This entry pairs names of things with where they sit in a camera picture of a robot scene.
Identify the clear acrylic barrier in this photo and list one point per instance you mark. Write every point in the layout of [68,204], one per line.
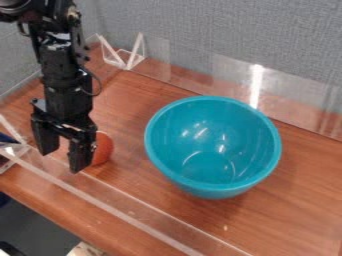
[105,216]
[19,67]
[288,98]

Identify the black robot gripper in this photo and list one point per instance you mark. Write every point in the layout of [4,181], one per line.
[61,113]

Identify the blue plastic bowl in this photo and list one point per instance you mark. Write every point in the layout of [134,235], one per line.
[214,145]

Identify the clear acrylic left bracket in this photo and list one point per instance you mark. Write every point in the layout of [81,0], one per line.
[11,140]

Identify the clear acrylic left barrier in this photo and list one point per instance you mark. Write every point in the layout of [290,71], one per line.
[19,67]

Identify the red and white toy mushroom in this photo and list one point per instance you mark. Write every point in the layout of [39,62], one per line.
[104,148]

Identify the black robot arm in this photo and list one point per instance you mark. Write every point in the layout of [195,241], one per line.
[51,23]

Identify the clear acrylic corner bracket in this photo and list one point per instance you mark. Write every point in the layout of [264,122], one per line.
[124,59]

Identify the clear acrylic back barrier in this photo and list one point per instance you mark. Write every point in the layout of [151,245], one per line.
[288,98]

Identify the clear acrylic front barrier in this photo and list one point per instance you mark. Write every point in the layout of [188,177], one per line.
[105,216]

